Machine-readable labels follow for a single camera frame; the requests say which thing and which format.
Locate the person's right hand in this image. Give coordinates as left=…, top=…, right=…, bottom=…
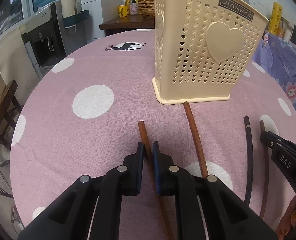
left=275, top=195, right=296, bottom=240

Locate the brown wooden chopstick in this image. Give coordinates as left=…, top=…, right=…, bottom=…
left=183, top=101, right=209, bottom=178
left=138, top=121, right=174, bottom=240
left=259, top=119, right=270, bottom=220

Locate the water dispenser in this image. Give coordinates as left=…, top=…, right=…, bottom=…
left=25, top=0, right=87, bottom=68

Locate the yellow mug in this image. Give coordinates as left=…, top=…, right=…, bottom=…
left=118, top=4, right=130, bottom=17

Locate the purple floral cloth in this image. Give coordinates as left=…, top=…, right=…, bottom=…
left=252, top=32, right=296, bottom=110

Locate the dark wooden side table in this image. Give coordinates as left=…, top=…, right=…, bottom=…
left=99, top=15, right=155, bottom=36

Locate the yellow roll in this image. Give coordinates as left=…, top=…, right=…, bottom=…
left=267, top=2, right=283, bottom=35

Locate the woven wicker basket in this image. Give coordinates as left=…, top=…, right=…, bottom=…
left=138, top=0, right=155, bottom=18

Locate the wooden chair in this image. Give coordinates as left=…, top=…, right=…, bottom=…
left=0, top=80, right=22, bottom=150

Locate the pink polka dot tablecloth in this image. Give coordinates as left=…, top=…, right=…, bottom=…
left=10, top=30, right=296, bottom=231

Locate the beige plastic utensil holder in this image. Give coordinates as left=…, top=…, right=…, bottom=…
left=152, top=0, right=268, bottom=105

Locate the black chopstick thin band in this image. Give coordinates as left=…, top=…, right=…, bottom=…
left=244, top=115, right=254, bottom=206

